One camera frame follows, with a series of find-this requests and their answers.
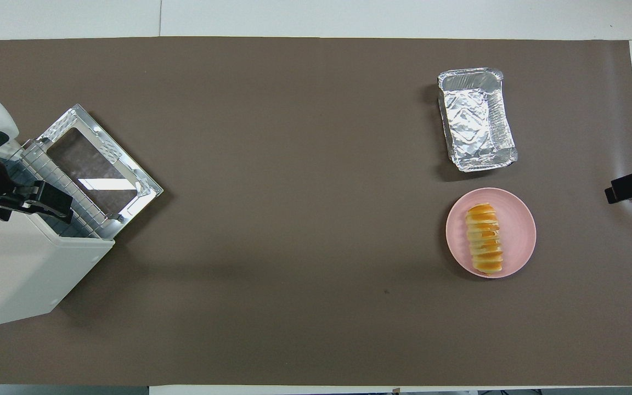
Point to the sliced golden bread loaf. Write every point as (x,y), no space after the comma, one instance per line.
(484,238)

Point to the aluminium foil tray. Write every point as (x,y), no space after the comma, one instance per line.
(478,120)

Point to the glass oven door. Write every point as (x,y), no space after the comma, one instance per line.
(96,164)

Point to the white toaster oven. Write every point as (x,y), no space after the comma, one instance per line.
(9,263)

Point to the pink round plate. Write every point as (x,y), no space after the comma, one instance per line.
(516,219)

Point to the brown table mat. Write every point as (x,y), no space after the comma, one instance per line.
(294,137)

